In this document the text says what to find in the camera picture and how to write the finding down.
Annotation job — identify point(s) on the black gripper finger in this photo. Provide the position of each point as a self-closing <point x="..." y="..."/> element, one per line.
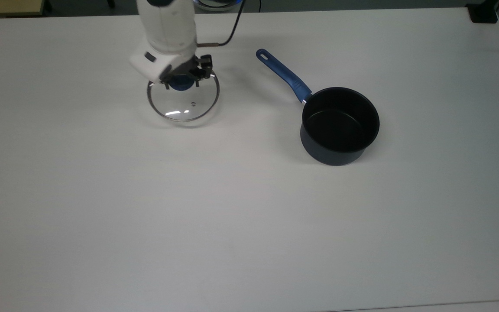
<point x="166" y="85"/>
<point x="198" y="81"/>

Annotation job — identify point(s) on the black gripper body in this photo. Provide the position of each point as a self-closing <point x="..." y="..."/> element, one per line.
<point x="193" y="67"/>

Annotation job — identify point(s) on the yellow wooden desk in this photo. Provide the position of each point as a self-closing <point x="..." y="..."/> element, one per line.
<point x="7" y="6"/>

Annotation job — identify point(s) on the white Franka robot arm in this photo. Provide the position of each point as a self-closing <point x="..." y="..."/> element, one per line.
<point x="167" y="26"/>

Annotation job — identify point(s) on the black clamp block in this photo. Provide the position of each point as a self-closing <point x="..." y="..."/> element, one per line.
<point x="483" y="13"/>

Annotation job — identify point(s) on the glass lid with blue knob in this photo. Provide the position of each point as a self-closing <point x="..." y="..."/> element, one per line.
<point x="189" y="108"/>

